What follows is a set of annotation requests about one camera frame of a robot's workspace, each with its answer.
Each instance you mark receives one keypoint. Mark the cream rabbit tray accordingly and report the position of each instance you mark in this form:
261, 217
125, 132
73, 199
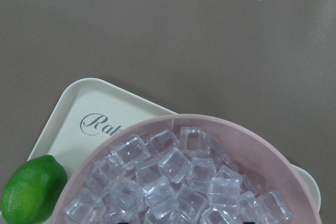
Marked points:
92, 112

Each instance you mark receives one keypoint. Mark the green lime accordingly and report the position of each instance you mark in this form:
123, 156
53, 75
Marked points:
31, 193

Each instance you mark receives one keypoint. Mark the pink bowl of ice cubes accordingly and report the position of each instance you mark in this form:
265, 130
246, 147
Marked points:
169, 177

